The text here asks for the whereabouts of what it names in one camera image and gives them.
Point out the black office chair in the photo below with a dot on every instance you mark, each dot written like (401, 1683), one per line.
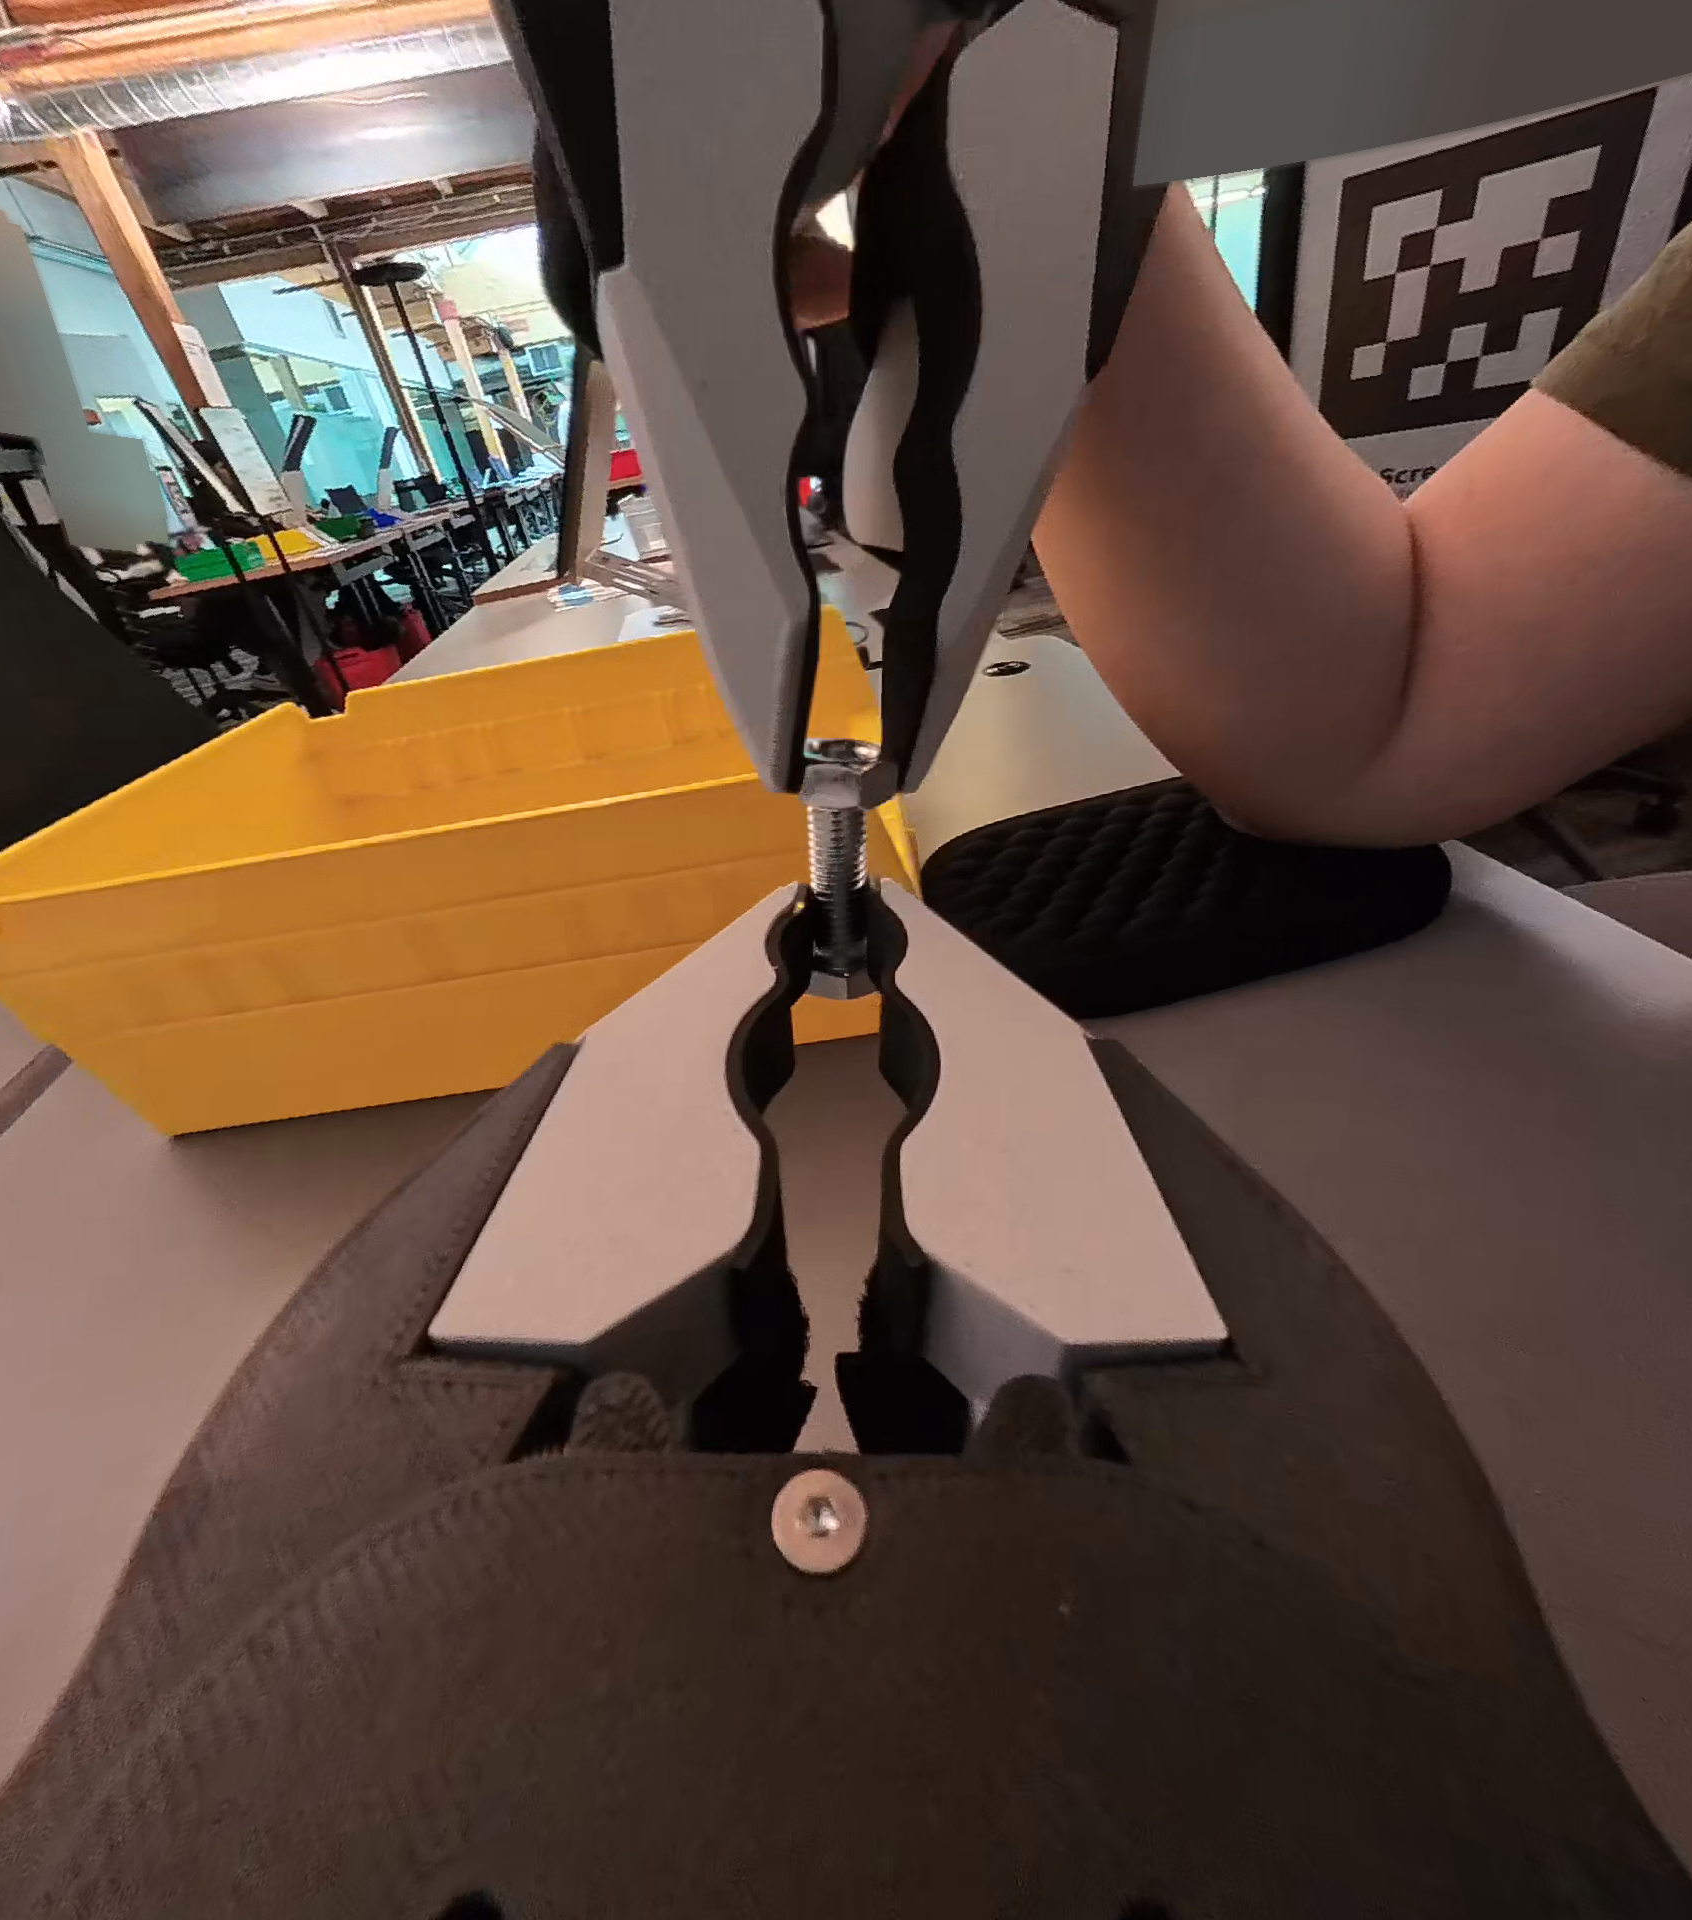
(21, 677)

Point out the yellow plastic bin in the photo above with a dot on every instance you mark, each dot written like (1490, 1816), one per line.
(410, 930)

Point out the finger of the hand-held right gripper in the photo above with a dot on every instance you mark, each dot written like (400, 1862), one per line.
(1041, 301)
(703, 301)

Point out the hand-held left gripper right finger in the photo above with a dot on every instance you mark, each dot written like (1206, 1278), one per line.
(1056, 1201)

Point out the green storage bin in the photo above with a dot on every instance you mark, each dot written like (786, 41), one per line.
(215, 568)

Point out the red tool case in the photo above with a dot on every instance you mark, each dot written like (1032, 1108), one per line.
(374, 661)

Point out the silver ventilation duct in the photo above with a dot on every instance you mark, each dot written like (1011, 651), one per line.
(186, 99)

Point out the black textured pad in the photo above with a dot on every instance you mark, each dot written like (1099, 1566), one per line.
(1175, 901)

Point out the wooden workbench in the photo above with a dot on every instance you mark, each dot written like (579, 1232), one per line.
(320, 553)

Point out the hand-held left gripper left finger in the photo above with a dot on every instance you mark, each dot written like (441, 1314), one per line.
(606, 1201)

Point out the silver hex bolt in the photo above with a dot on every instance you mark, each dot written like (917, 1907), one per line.
(842, 840)

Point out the black framed marker sign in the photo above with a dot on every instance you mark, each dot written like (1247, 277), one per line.
(1477, 272)

